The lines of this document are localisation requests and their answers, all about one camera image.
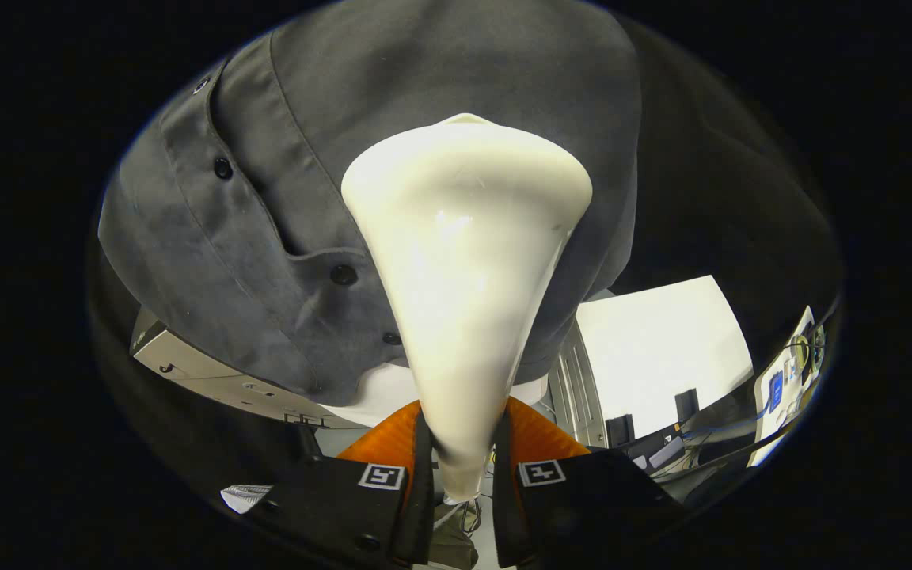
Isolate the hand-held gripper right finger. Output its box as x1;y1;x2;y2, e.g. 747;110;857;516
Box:
492;396;682;568

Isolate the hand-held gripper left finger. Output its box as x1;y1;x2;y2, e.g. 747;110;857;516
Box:
246;398;435;567

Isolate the white garment steamer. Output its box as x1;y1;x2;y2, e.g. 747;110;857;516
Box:
341;113;593;504

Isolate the grey button-up shirt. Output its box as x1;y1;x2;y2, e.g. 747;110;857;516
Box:
98;0;644;407

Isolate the striped cloth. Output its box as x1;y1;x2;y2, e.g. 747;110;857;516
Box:
220;484;274;515

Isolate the grey ribbed panel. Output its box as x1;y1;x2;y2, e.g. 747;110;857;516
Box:
547;317;609;449

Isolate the white mannequin torso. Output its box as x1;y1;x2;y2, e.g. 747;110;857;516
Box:
320;360;549;429

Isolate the grey cabinet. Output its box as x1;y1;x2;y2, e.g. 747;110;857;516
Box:
130;307;370;431

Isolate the blue cable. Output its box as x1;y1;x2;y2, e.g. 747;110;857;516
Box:
682;400;773;441

